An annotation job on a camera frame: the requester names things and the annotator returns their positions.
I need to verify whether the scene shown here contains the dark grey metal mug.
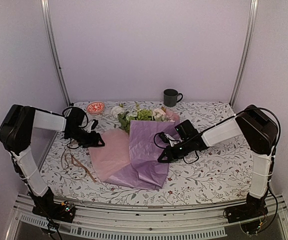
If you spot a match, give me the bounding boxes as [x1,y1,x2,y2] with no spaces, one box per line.
[163,88,183,107]

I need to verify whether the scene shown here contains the front aluminium rail base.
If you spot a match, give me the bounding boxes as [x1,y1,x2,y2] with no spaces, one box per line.
[5,194,288,240]

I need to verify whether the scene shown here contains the aluminium frame post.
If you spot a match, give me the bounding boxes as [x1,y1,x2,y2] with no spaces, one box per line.
[229,0,259,108]
[40,0,71,106]

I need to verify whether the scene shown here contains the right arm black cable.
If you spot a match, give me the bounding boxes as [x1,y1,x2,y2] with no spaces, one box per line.
[153,106,282,226]

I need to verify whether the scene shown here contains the green white flower sprig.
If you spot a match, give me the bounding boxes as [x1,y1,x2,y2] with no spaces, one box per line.
[117,102,156,134]

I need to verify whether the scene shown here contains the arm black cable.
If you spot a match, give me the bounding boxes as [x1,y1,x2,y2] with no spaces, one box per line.
[61,106,89,151]
[153,106,282,226]

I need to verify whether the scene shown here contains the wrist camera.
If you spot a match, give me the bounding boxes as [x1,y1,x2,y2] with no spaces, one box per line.
[159,132,180,147]
[87,119,98,133]

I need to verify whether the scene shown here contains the white rose long stem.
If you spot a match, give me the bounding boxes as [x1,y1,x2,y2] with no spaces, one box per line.
[110,105,129,131]

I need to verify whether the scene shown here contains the right aluminium frame post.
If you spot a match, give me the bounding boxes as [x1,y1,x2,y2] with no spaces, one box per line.
[229,0,259,108]

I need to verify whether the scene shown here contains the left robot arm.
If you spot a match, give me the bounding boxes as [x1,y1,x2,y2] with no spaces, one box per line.
[0,104,105,217]

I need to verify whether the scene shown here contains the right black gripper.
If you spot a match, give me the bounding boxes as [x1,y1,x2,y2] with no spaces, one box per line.
[158,138,192,163]

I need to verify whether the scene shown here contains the beige raffia ribbon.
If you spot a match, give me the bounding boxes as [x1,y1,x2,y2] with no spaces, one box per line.
[60,150,97,183]

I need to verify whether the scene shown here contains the purple pink wrapping paper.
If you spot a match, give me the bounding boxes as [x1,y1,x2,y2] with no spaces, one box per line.
[89,109,180,190]

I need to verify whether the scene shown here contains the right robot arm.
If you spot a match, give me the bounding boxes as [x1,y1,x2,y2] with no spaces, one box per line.
[90,105,281,222]

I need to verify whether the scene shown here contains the left aluminium frame post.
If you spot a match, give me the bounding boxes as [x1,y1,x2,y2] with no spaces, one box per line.
[40,0,71,106]

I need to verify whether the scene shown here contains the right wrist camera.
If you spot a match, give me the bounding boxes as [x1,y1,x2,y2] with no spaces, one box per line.
[159,132,180,147]

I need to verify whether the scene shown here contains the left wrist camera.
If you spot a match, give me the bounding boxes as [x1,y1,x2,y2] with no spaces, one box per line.
[87,119,98,133]

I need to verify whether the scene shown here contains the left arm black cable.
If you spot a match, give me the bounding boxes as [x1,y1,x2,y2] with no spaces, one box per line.
[61,106,89,151]

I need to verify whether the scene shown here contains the pink rose stem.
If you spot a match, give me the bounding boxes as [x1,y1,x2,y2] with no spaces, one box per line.
[152,107,175,122]

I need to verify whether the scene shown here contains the red patterned ceramic bowl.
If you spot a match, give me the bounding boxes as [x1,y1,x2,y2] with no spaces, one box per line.
[86,101,105,115]

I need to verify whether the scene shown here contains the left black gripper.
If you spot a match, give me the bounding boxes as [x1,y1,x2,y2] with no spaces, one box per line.
[66,127,105,149]

